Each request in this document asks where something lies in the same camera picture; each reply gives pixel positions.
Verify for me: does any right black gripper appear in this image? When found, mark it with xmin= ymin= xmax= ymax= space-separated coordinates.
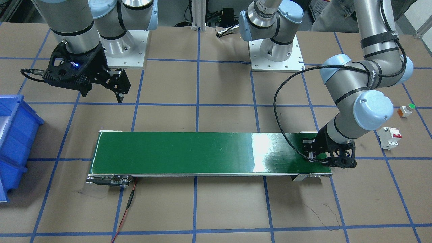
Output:
xmin=80 ymin=46 xmax=131 ymax=103

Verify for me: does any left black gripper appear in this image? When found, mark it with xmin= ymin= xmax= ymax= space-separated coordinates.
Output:
xmin=302 ymin=125 xmax=357 ymax=168

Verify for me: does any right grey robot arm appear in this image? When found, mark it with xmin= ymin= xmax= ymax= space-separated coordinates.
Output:
xmin=20 ymin=0 xmax=158 ymax=103

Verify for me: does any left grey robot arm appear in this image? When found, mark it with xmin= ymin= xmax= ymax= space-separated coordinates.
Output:
xmin=239 ymin=0 xmax=413 ymax=168

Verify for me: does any green conveyor belt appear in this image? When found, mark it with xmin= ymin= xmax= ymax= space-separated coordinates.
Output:
xmin=86 ymin=130 xmax=332 ymax=187

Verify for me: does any white red circuit breaker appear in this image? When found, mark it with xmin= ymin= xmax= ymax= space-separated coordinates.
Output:
xmin=377 ymin=127 xmax=402 ymax=150

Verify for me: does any green push button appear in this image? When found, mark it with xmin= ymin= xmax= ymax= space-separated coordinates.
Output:
xmin=398 ymin=103 xmax=416 ymax=117

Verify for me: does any blue plastic bin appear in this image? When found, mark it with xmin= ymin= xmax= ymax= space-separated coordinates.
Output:
xmin=0 ymin=95 xmax=44 ymax=203

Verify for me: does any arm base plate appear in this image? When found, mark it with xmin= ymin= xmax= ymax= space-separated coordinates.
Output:
xmin=248 ymin=36 xmax=304 ymax=73
xmin=100 ymin=30 xmax=149 ymax=69

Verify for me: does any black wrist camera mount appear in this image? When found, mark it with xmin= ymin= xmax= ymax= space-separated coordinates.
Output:
xmin=42 ymin=39 xmax=103 ymax=96

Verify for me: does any red black conveyor cable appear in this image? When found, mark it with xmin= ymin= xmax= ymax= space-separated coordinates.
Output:
xmin=111 ymin=178 xmax=139 ymax=243

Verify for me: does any aluminium frame post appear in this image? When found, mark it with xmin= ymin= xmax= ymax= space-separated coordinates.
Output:
xmin=191 ymin=0 xmax=207 ymax=32

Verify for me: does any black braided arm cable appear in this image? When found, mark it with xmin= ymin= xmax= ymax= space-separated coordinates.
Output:
xmin=273 ymin=0 xmax=407 ymax=164

